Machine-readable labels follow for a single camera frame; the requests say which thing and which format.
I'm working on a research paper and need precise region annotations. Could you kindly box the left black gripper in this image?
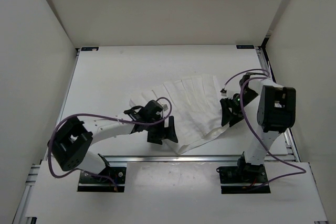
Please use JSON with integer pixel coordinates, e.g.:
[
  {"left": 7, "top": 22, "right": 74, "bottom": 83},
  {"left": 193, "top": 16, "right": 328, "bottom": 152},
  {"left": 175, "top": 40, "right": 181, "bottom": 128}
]
[{"left": 145, "top": 115, "right": 177, "bottom": 144}]

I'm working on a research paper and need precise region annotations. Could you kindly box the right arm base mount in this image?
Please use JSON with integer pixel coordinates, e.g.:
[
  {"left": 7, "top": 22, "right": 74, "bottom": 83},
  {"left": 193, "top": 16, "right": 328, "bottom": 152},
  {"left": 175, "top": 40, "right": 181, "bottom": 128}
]
[{"left": 216, "top": 156, "right": 271, "bottom": 195}]

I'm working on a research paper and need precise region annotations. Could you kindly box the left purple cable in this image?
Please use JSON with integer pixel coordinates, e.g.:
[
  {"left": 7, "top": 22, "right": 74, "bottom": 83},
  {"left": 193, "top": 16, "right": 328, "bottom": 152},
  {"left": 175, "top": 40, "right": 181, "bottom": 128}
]
[{"left": 47, "top": 97, "right": 173, "bottom": 190}]

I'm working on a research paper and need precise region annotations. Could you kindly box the white pleated skirt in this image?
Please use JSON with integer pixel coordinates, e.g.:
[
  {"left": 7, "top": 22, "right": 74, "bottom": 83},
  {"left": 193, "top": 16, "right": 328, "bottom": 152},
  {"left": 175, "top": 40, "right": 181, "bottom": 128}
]
[{"left": 129, "top": 74, "right": 229, "bottom": 155}]

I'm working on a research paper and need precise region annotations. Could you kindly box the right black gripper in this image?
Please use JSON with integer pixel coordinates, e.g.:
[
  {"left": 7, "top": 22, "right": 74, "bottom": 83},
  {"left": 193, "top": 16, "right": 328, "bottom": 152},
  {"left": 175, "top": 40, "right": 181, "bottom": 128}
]
[{"left": 219, "top": 89, "right": 259, "bottom": 127}]

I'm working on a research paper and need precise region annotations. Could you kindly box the aluminium frame rail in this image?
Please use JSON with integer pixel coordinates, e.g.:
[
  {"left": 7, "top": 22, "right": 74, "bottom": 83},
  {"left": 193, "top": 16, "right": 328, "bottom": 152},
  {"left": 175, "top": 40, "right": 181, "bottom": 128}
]
[{"left": 105, "top": 155, "right": 240, "bottom": 163}]

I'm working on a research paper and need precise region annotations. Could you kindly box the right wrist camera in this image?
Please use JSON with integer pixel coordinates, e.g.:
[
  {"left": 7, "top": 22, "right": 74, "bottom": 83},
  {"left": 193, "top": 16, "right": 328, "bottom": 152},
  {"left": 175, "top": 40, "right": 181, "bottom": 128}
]
[{"left": 220, "top": 88, "right": 234, "bottom": 99}]

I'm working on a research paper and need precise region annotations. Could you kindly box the purple cable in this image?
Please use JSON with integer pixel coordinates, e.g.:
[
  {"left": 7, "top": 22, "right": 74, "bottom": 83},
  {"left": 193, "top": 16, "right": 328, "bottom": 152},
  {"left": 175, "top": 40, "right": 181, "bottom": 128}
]
[
  {"left": 222, "top": 68, "right": 308, "bottom": 190},
  {"left": 47, "top": 97, "right": 173, "bottom": 190}
]

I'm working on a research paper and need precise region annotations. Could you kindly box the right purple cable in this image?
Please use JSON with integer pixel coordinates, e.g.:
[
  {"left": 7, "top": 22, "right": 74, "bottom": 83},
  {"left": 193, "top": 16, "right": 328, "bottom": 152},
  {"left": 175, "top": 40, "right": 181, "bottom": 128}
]
[{"left": 222, "top": 68, "right": 308, "bottom": 190}]

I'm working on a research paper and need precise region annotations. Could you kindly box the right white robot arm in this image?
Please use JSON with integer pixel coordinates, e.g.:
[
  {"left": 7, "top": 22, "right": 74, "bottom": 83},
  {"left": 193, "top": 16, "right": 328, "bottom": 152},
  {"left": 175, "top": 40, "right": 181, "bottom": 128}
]
[{"left": 220, "top": 72, "right": 296, "bottom": 182}]

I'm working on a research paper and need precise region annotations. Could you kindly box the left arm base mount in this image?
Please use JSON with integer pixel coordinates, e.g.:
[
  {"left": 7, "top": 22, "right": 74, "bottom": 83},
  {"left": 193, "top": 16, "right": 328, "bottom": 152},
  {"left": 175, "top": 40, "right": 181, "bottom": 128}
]
[{"left": 77, "top": 154, "right": 127, "bottom": 193}]

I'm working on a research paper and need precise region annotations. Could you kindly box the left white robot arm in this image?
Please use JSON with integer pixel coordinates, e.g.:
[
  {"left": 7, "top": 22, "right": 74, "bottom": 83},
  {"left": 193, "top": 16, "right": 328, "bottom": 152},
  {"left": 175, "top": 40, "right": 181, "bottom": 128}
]
[{"left": 47, "top": 98, "right": 178, "bottom": 182}]

